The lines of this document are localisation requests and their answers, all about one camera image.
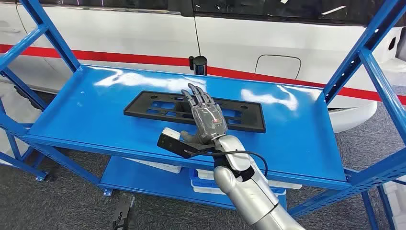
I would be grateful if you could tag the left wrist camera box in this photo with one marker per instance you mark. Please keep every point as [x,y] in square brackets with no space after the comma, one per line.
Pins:
[125,209]

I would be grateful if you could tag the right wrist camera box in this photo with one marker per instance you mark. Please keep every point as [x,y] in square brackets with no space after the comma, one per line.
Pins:
[171,144]

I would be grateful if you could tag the white foam box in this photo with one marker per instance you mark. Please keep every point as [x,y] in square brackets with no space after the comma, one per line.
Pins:
[398,206]

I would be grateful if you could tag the black plastic plate frame part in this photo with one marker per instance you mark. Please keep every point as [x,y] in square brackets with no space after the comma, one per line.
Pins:
[139,107]

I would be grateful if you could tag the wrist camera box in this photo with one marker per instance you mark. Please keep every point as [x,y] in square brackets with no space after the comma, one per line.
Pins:
[171,144]
[125,209]

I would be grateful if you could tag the blue plastic crate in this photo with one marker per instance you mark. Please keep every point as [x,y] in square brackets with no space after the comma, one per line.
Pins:
[192,177]

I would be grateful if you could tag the white car with red stripe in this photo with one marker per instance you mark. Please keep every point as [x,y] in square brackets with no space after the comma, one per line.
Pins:
[127,35]

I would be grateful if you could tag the blue metal shelf rack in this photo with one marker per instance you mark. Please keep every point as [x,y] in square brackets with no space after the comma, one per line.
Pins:
[95,111]

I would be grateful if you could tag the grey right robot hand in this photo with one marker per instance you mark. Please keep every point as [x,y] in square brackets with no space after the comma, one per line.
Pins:
[207,119]

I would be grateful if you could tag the black stanchion post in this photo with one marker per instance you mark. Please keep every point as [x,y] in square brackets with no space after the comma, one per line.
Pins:
[199,65]

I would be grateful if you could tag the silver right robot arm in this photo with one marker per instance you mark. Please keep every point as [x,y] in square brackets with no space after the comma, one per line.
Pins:
[247,196]

